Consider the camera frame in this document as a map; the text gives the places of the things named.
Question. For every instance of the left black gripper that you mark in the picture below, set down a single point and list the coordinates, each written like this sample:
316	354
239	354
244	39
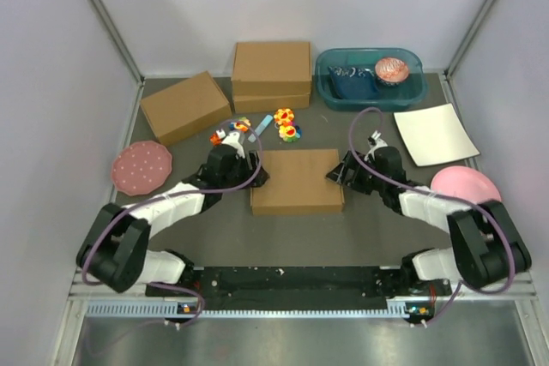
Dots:
260	179

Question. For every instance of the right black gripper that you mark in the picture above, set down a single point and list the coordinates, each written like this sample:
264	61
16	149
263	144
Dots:
340	172

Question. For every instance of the brown cardboard box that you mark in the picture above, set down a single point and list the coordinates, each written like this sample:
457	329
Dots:
297	183

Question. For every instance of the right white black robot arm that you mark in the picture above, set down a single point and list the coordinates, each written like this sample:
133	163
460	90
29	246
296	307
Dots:
486	246

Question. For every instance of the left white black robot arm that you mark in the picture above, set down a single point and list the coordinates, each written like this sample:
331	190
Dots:
116	249

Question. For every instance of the bottom stacked cardboard box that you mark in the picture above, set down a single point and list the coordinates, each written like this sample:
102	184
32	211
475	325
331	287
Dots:
263	103

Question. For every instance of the stacked cardboard box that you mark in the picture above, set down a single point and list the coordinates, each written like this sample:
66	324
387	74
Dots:
272	68
263	103

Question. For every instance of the small folded cardboard box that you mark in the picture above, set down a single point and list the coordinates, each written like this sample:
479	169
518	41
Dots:
185	108

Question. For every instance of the top stacked cardboard box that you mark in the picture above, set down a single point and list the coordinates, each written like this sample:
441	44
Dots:
272	68

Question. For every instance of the blue highlighter pen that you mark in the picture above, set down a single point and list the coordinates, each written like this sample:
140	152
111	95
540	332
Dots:
260	128

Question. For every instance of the rainbow flower plush green petals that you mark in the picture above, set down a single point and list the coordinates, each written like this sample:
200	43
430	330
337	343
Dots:
289	132

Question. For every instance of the rainbow flower plush dark petals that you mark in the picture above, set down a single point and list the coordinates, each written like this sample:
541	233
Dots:
242	124

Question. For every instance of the red glitter leaf charm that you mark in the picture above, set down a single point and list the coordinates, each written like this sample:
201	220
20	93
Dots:
215	139

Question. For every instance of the orange yellow flower plush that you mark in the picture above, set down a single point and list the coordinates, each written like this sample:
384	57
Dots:
283	116

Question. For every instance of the dark blue patterned bowl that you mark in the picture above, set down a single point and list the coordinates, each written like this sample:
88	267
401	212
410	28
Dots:
352	82

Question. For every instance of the teal plastic bin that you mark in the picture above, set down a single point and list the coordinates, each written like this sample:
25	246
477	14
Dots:
390	98

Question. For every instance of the white square plate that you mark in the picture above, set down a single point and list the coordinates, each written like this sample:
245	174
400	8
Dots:
435	135

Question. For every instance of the red white patterned bowl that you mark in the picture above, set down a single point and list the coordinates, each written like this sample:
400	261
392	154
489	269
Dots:
391	71

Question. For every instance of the pink dotted plate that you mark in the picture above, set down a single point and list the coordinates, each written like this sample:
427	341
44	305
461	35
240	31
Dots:
141	168

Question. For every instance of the plain pink plate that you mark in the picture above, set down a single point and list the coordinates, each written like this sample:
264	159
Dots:
465	183

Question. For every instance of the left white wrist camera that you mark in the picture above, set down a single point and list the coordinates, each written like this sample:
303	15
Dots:
234	139

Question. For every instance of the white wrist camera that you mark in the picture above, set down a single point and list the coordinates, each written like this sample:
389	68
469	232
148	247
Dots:
375	142
234	139

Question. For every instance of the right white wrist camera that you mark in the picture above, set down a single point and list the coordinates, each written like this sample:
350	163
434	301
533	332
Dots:
375	142

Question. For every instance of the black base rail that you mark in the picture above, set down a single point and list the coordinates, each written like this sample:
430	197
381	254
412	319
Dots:
296	288

